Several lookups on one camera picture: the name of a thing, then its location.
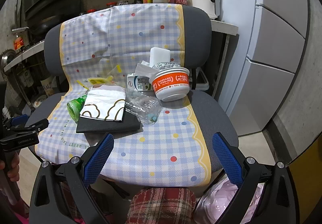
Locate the black wok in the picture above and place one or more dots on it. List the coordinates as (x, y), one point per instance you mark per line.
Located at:
(47, 25)

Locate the crushed clear plastic bottle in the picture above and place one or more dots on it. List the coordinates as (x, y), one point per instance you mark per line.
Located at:
(143, 107)

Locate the stove counter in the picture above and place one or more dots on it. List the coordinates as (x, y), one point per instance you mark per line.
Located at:
(22, 55)

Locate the orange paper bowl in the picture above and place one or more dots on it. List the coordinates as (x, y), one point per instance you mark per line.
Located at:
(171, 84)

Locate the white foam block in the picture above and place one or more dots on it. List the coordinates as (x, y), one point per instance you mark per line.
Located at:
(159, 56)

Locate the white milk carton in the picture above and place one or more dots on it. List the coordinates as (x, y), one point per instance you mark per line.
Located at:
(137, 83)

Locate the white refrigerator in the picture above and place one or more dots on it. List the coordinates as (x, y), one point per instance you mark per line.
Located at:
(271, 45)

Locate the grey office chair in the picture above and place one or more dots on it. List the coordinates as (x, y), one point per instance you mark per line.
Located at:
(218, 126)

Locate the checked dotted cloth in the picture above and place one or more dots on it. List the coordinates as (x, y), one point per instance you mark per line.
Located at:
(151, 143)

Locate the black flat pad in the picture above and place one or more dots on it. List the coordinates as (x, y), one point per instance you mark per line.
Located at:
(108, 126)

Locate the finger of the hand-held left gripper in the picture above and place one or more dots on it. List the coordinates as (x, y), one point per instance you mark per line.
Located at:
(32, 125)
(19, 119)

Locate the green plastic bottle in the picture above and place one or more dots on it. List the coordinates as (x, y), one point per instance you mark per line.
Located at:
(75, 108)

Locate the white gold-printed paper bag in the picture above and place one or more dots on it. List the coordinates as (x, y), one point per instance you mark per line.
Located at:
(105, 103)

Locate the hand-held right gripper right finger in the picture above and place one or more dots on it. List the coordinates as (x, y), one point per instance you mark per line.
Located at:
(226, 157)

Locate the yellow plastic wrapper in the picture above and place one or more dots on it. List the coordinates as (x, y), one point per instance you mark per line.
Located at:
(96, 80)

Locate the kitchen counter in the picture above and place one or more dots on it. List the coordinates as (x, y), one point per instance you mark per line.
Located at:
(224, 26)

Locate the person's left hand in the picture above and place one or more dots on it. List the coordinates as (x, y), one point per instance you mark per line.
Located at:
(13, 168)

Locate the foil container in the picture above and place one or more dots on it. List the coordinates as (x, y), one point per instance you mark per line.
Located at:
(167, 65)

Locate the clear bag with yellow strip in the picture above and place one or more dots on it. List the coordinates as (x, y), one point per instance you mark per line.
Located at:
(117, 69)

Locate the pink trash bag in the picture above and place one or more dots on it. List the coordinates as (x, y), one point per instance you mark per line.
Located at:
(221, 201)

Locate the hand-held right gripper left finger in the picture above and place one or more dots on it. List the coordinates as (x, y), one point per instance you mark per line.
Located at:
(99, 156)

